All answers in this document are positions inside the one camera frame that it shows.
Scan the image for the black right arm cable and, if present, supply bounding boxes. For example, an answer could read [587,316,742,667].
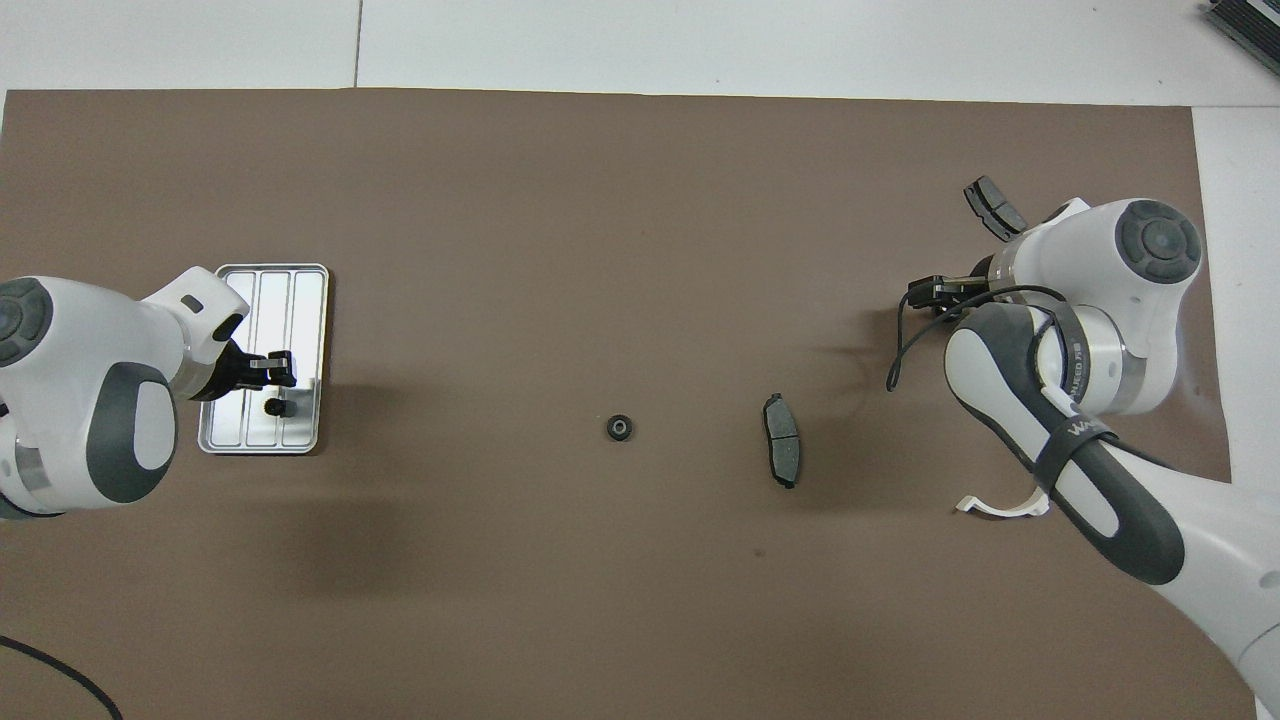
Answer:
[886,285,1071,393]

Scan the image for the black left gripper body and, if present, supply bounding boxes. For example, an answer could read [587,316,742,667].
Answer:
[200,338,265,403]

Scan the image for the brown table mat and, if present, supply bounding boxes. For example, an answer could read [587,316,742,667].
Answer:
[0,88,1259,720]

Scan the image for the silver metal tray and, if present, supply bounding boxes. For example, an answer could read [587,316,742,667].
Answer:
[197,263,331,456]

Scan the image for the dark grey ribbed device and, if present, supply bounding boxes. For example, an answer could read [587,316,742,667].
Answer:
[1205,0,1280,63]

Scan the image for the dark grey brake pad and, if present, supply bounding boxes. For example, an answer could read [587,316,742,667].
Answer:
[762,392,803,490]
[963,175,1029,244]

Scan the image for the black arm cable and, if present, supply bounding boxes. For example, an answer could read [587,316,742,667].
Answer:
[886,285,1071,393]
[0,635,123,720]

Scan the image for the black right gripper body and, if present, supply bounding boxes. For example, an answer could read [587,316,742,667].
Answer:
[962,254,1003,303]

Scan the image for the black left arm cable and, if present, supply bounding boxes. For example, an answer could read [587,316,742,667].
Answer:
[0,635,123,720]

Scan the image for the white curved plastic bracket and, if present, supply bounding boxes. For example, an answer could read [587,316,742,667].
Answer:
[955,485,1051,519]

